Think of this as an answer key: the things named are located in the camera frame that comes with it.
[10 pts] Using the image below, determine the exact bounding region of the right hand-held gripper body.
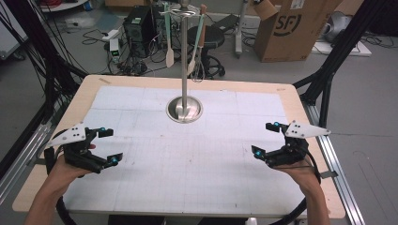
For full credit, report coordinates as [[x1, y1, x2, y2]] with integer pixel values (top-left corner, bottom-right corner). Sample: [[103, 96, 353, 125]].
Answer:
[[265, 119, 332, 169]]

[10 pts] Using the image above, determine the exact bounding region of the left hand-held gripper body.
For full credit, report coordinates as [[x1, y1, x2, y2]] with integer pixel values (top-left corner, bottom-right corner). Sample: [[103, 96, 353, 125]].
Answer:
[[46, 121, 110, 174]]

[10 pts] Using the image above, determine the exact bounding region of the metal utensil stand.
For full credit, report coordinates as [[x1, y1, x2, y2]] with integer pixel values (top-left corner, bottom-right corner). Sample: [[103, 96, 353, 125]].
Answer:
[[159, 0, 207, 125]]

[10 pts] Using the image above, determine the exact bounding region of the wide green-handled spatula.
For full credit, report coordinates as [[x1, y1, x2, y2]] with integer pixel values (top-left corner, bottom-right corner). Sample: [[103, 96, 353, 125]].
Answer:
[[162, 2, 176, 68]]

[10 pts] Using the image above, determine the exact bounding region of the narrow green-handled spatula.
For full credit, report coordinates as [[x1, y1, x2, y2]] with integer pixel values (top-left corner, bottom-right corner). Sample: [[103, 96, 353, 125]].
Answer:
[[186, 13, 207, 77]]

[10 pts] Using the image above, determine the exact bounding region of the person's right hand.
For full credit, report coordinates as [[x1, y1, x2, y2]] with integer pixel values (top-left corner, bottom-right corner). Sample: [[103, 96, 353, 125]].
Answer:
[[274, 157, 323, 192]]

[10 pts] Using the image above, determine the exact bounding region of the person's left hand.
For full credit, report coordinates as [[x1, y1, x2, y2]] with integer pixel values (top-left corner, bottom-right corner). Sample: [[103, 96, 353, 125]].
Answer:
[[50, 143, 97, 187]]

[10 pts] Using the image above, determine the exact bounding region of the black tape strip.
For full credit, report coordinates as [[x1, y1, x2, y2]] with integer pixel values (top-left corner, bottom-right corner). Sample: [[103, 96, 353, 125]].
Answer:
[[320, 170, 340, 180]]

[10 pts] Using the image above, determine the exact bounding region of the white grid mat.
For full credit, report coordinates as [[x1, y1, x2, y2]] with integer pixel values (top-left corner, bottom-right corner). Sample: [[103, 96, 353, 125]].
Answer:
[[64, 84, 314, 218]]

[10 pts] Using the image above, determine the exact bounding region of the cardboard box black logo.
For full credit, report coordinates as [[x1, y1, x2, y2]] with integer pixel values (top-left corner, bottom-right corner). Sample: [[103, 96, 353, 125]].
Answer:
[[253, 0, 344, 63]]

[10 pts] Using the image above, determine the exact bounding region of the white device green display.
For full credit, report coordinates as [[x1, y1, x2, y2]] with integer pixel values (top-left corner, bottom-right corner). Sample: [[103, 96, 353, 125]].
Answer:
[[108, 37, 121, 64]]

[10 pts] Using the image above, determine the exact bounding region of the white power strip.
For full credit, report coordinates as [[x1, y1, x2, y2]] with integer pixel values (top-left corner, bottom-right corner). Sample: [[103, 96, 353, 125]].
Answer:
[[101, 28, 122, 41]]

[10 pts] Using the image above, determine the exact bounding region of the large black computer tower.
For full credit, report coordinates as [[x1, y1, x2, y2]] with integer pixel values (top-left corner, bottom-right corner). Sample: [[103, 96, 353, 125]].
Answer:
[[122, 5, 157, 59]]

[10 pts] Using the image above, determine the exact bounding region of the white stand pole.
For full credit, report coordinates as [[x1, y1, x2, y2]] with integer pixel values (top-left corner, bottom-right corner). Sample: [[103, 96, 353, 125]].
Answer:
[[235, 0, 251, 59]]

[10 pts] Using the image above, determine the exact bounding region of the black round stool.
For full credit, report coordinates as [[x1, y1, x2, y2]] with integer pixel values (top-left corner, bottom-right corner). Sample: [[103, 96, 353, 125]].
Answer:
[[187, 24, 227, 80]]

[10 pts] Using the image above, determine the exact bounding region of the white floor board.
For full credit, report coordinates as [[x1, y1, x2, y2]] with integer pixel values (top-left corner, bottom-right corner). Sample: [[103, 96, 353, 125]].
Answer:
[[313, 40, 373, 58]]

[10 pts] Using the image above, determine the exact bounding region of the slim black computer tower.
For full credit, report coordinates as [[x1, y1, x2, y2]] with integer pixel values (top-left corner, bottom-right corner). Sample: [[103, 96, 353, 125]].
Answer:
[[152, 3, 174, 51]]

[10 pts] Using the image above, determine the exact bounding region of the black flat case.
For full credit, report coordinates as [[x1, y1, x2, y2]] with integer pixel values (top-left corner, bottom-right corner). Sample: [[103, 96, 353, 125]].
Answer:
[[212, 13, 240, 32]]

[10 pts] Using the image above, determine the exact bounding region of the grey round appliance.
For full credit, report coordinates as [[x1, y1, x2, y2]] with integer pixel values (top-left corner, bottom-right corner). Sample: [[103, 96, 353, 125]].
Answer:
[[322, 11, 353, 43]]

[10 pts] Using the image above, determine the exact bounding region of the round white table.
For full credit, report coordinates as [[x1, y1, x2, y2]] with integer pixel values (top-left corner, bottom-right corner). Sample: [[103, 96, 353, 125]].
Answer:
[[40, 0, 89, 13]]

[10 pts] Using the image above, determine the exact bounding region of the black metal frame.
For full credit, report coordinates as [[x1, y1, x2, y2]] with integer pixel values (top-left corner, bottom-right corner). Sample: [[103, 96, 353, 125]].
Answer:
[[293, 0, 398, 136], [0, 0, 90, 126]]

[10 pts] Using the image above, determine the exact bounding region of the aluminium rail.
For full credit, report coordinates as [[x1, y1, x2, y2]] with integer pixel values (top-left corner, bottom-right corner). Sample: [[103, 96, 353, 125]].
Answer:
[[304, 102, 366, 225], [0, 121, 53, 204]]

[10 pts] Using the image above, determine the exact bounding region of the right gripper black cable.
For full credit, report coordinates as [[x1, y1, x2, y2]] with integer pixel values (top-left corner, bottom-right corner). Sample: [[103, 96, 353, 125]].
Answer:
[[268, 149, 323, 225]]

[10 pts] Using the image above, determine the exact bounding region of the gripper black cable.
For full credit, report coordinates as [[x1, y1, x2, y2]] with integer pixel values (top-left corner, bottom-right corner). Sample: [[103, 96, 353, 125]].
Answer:
[[43, 127, 81, 225], [268, 149, 323, 225]]

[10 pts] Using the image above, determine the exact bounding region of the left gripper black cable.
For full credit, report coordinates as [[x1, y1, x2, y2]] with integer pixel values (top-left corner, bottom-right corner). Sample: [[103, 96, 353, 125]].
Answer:
[[43, 127, 81, 225]]

